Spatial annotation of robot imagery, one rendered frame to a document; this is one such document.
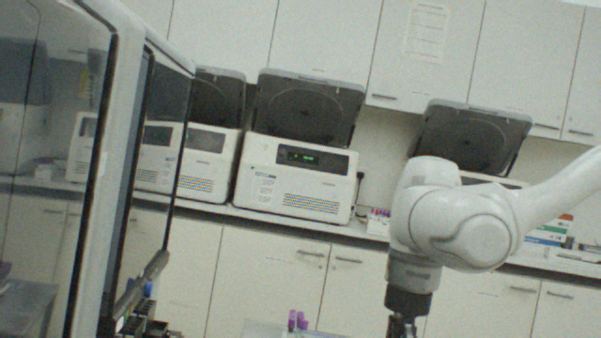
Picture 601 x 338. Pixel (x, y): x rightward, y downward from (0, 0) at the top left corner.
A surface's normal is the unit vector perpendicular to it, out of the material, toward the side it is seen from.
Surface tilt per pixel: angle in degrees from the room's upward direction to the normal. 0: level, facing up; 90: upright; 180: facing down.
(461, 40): 90
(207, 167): 90
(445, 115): 142
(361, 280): 90
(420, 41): 90
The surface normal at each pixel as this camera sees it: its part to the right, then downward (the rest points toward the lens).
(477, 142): -0.12, 0.81
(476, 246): 0.04, 0.11
